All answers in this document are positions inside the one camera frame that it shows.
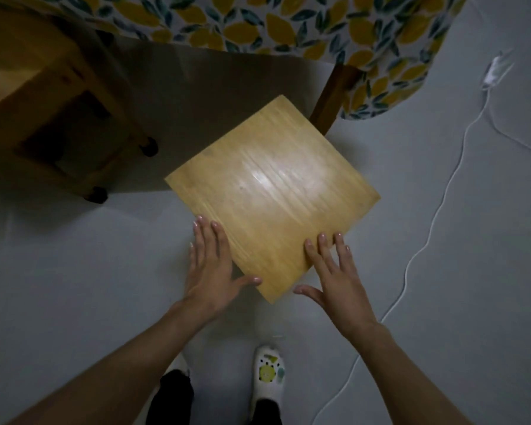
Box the person's right hand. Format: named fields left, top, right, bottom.
left=293, top=232, right=379, bottom=342

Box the person's left hand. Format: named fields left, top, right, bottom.
left=183, top=216, right=263, bottom=326

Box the light wooden square stool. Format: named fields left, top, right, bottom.
left=165, top=95, right=381, bottom=305

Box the person's right forearm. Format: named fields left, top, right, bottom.
left=342, top=322, right=472, bottom=425

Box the person's left forearm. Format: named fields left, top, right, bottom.
left=6, top=301, right=206, bottom=425

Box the person's right white clog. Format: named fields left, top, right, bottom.
left=249, top=345, right=287, bottom=422

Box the person's right black trouser leg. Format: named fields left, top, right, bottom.
left=249, top=397, right=284, bottom=425

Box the person's black trouser leg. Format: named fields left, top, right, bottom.
left=249, top=397, right=284, bottom=425
left=145, top=369, right=195, bottom=425

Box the person's left black trouser leg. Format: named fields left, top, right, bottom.
left=145, top=369, right=195, bottom=425

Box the brown wooden table leg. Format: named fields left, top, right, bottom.
left=309, top=64, right=363, bottom=136

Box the dark-footed wooden stool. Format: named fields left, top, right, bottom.
left=0, top=6, right=159, bottom=205

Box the lemon print tablecloth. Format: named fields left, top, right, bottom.
left=40, top=0, right=470, bottom=121

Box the white charger plug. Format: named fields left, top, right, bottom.
left=481, top=50, right=514, bottom=90

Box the long white cable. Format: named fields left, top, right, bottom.
left=309, top=81, right=492, bottom=425

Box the short white cable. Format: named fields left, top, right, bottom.
left=487, top=90, right=531, bottom=154

